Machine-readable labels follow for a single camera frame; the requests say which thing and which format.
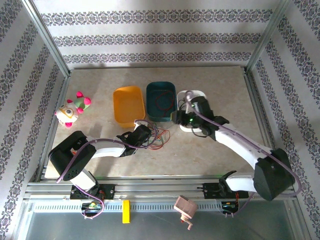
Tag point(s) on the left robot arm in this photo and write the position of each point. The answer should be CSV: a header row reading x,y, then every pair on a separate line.
x,y
72,155

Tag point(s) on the white plastic bin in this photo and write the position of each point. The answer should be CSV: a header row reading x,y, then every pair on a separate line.
x,y
197,93

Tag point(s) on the teal plastic bin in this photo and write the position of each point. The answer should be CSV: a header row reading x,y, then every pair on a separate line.
x,y
162,87

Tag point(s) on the orange plastic bin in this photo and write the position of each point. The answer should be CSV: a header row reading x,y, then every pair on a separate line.
x,y
127,105

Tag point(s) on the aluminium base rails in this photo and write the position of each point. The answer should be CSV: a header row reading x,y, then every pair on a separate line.
x,y
160,187

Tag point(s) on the white pink green plush toy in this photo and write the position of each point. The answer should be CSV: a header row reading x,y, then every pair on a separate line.
x,y
67,112

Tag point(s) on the yellow plastic block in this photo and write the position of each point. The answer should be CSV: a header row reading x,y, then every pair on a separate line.
x,y
126,212

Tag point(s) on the small circuit board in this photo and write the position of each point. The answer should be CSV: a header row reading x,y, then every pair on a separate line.
x,y
228,206
92,205

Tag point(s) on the aluminium side rail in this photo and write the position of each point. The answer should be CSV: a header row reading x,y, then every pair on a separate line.
x,y
61,100
260,112

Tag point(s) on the aluminium frame post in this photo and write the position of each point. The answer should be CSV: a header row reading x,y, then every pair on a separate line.
x,y
267,37
47,37

